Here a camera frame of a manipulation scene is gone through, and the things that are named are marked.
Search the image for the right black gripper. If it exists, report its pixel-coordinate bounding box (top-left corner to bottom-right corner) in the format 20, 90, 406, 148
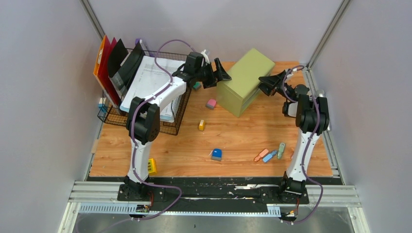
257, 71, 294, 101

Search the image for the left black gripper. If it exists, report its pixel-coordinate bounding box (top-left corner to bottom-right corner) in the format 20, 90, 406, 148
195, 60, 232, 90

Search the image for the green eraser block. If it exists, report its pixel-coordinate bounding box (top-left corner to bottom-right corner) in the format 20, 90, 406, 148
192, 82, 202, 90

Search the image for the green drawer cabinet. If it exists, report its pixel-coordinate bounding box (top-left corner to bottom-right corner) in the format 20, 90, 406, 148
216, 49, 275, 117

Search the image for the pink eraser block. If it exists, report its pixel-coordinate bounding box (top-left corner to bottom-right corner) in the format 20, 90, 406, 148
206, 99, 217, 110

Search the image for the yellow eraser block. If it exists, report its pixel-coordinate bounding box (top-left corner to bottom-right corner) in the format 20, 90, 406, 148
198, 119, 206, 131

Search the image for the orange highlighter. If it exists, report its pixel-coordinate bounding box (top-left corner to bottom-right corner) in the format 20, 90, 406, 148
254, 149, 269, 162

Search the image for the blue clipboard with papers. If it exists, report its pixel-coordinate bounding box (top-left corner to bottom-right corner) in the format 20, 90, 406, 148
120, 55, 184, 112

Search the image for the blue highlighter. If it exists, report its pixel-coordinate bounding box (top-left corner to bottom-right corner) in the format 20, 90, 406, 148
262, 150, 278, 163

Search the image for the blue stamp block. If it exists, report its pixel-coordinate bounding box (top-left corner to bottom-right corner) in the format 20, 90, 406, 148
211, 149, 223, 161

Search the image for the black folder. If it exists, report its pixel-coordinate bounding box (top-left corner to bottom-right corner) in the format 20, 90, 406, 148
107, 39, 145, 98

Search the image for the red folder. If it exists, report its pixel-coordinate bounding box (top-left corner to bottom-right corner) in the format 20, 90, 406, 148
104, 47, 120, 108

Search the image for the black wire basket organizer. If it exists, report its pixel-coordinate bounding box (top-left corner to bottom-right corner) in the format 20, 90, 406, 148
98, 52, 191, 135

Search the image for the orange folder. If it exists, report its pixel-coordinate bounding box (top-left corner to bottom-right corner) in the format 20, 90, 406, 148
93, 35, 111, 94

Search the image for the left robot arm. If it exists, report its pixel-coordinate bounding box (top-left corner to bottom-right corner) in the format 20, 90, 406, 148
118, 51, 231, 201

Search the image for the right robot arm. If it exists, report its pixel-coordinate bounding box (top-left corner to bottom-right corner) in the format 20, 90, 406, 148
258, 71, 329, 203

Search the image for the green highlighter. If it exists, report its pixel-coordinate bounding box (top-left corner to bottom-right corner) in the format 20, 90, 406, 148
277, 142, 286, 159

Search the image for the yellow grid box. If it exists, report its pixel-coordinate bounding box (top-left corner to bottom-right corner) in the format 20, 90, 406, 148
148, 158, 157, 175

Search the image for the blue white block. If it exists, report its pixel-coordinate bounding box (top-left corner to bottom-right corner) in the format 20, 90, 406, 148
98, 97, 107, 113

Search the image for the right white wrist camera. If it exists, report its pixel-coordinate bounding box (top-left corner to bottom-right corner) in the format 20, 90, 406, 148
284, 68, 297, 79

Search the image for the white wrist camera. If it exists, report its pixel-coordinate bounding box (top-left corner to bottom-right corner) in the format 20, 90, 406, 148
200, 49, 210, 64
284, 68, 297, 79

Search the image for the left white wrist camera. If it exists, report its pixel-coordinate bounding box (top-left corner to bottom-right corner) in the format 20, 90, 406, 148
200, 49, 210, 64

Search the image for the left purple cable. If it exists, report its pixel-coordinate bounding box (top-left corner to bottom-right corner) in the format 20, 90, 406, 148
128, 39, 197, 222

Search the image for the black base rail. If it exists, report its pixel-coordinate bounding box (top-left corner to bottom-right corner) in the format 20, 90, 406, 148
88, 176, 343, 215

